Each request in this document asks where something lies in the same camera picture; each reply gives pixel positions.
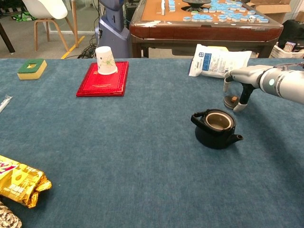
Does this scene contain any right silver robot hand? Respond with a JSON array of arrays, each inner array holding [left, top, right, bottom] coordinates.
[[223, 65, 265, 112]]

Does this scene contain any black round lid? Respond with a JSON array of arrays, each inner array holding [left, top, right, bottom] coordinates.
[[223, 95, 239, 110]]

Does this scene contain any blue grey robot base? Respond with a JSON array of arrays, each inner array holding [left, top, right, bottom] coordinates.
[[95, 0, 131, 59]]

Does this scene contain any teal blue cloth-covered table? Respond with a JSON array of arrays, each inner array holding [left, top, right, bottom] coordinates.
[[0, 57, 304, 228]]

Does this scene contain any white blue plastic pouch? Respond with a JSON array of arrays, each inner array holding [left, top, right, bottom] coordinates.
[[188, 44, 253, 79]]

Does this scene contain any black bag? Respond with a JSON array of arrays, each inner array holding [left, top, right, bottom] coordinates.
[[277, 19, 304, 49]]

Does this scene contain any cardboard box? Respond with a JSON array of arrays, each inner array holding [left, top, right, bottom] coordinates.
[[247, 0, 295, 24]]

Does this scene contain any brown mahjong table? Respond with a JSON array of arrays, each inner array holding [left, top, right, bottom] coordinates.
[[129, 0, 285, 58]]

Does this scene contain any white paper cup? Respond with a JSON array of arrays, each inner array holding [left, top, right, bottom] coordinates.
[[95, 46, 118, 76]]

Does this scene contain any red booklet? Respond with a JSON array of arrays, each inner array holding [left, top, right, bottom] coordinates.
[[76, 61, 130, 97]]

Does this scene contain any white wooden-legged chair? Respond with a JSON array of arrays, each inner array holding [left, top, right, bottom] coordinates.
[[22, 0, 79, 52]]

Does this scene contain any green yellow sponge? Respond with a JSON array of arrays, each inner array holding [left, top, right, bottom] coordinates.
[[17, 58, 48, 81]]

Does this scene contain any clear wrapped straw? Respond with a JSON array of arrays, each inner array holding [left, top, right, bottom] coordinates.
[[0, 95, 13, 114]]

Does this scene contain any gold snack packet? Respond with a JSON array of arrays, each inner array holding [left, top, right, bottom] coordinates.
[[0, 155, 53, 209]]

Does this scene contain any black floor cable tangle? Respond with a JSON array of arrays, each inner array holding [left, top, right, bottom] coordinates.
[[77, 35, 98, 59]]

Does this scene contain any beige braided rope bundle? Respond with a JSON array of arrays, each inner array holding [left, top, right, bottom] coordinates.
[[0, 201, 23, 228]]

